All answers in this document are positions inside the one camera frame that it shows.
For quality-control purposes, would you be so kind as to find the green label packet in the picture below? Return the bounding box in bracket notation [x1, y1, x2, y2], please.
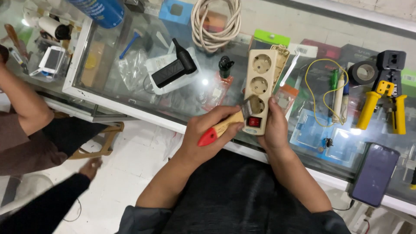
[250, 29, 291, 49]

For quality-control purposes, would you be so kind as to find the cream three-socket power strip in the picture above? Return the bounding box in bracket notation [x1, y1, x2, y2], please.
[243, 49, 277, 136]

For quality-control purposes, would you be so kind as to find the person's right hand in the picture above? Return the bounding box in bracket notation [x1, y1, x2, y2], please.
[258, 96, 292, 154]

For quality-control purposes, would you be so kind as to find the small glass display cabinet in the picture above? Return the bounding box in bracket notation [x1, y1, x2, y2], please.
[0, 0, 95, 116]

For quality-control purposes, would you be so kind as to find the wooden paint brush red tip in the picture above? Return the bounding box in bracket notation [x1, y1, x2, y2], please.
[197, 97, 257, 147]

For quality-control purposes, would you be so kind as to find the clear plastic bag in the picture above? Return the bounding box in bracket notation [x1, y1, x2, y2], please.
[117, 50, 150, 92]

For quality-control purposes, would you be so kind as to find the green screwdriver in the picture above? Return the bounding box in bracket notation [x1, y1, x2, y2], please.
[328, 69, 339, 117]

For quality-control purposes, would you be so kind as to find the black phone charging cable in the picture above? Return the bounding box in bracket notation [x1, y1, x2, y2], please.
[331, 199, 357, 212]

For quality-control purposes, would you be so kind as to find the white plastic pry tool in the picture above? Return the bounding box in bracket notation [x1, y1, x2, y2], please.
[279, 54, 300, 88]

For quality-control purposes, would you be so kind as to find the black tape roll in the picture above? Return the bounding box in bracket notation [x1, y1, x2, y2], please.
[347, 60, 379, 86]

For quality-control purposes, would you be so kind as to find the dark smartphone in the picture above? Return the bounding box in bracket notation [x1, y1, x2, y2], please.
[348, 143, 401, 208]

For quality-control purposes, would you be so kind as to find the cream power strip back cover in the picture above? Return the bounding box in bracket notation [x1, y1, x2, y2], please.
[270, 44, 291, 86]

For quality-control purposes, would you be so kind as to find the person's dark clothing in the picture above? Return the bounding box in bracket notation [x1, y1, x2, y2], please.
[115, 148, 352, 234]

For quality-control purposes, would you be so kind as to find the black handheld air blower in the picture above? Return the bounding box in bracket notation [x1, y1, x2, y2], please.
[151, 38, 198, 89]

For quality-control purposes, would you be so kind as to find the thin yellow wire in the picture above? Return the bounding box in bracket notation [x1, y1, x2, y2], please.
[304, 58, 349, 128]

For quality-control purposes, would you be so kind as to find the white coiled cable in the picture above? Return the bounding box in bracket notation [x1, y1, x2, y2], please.
[190, 0, 242, 53]

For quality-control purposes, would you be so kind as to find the wooden stool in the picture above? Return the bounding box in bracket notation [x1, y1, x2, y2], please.
[54, 112, 125, 160]

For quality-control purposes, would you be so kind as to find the person's left hand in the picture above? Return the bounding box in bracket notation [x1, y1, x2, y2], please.
[176, 105, 245, 167]

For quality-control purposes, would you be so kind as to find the blue handled small brush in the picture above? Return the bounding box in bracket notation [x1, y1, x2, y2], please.
[119, 29, 143, 60]

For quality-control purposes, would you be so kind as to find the glass display counter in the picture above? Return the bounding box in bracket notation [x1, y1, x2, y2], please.
[62, 0, 416, 218]

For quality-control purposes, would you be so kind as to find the white phone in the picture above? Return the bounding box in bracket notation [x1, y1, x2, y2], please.
[38, 45, 66, 74]

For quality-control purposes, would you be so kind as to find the small black bottle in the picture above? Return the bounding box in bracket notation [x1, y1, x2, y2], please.
[218, 56, 235, 79]

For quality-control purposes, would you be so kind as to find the blue spray can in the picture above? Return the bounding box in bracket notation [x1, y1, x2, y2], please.
[67, 0, 125, 29]

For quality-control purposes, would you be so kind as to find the blue packet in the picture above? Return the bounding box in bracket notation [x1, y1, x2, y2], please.
[158, 0, 194, 26]

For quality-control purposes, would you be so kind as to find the white security camera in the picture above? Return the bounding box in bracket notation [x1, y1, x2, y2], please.
[24, 8, 73, 41]

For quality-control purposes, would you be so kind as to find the white pen-shaped tool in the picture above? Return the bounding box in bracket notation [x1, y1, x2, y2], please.
[332, 73, 345, 123]

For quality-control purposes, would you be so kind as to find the yellow black crimping tool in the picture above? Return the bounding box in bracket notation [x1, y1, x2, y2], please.
[356, 50, 408, 135]

